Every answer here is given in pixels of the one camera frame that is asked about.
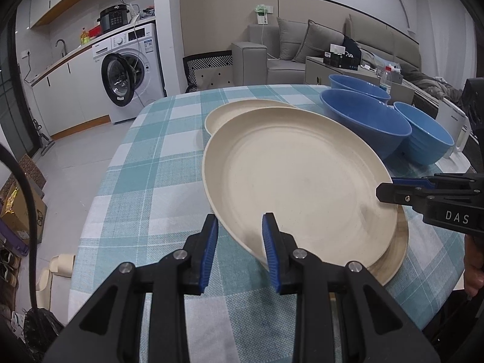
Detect cardboard boxes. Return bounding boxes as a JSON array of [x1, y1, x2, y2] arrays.
[[0, 153, 48, 235]]

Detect grey cushion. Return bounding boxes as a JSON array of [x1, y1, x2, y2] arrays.
[[295, 20, 346, 65], [277, 17, 309, 61]]

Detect dark navy bag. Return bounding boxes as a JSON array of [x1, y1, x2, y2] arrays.
[[342, 35, 364, 61]]

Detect grey side cabinet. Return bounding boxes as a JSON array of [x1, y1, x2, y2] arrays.
[[304, 56, 379, 86]]

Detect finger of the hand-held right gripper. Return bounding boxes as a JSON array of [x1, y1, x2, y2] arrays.
[[391, 173, 484, 191], [376, 182, 484, 213]]

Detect grey duvet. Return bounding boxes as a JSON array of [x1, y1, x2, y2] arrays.
[[406, 69, 464, 99]]

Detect white electric kettle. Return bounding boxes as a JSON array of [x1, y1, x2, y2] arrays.
[[437, 98, 471, 159]]

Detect black bag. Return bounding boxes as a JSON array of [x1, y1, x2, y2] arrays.
[[23, 308, 65, 363]]

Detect teal checked tablecloth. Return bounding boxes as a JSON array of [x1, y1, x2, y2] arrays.
[[67, 83, 467, 363]]

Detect bed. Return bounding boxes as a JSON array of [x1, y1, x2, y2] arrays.
[[401, 60, 466, 110]]

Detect black cable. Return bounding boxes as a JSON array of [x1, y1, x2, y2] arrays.
[[0, 144, 42, 311]]

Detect grey sofa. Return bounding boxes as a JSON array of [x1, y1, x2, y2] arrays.
[[231, 15, 422, 86]]

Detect black pressure cooker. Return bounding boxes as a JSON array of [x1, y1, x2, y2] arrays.
[[97, 5, 131, 34]]

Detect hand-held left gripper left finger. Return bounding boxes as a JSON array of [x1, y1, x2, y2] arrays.
[[44, 214, 220, 363]]

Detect cream slipper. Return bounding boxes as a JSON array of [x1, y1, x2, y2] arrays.
[[36, 268, 54, 311], [50, 254, 76, 277]]

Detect large blue bowl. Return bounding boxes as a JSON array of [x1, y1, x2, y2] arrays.
[[319, 89, 413, 161]]

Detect green white wall device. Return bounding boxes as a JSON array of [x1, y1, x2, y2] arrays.
[[254, 4, 273, 25]]

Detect large cream plate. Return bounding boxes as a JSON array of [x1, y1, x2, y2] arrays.
[[202, 106, 399, 273]]

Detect person's right hand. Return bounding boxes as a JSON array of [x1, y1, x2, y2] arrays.
[[463, 236, 484, 299]]

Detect white kitchen base cabinets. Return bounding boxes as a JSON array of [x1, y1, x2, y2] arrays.
[[31, 43, 112, 140]]

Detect black box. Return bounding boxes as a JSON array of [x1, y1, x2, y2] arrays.
[[323, 52, 360, 70]]

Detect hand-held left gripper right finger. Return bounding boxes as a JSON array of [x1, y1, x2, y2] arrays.
[[262, 212, 441, 363]]

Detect white washing machine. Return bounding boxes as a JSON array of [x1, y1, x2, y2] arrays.
[[92, 23, 166, 125]]

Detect clear water bottle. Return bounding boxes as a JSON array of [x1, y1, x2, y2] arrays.
[[380, 66, 394, 93]]

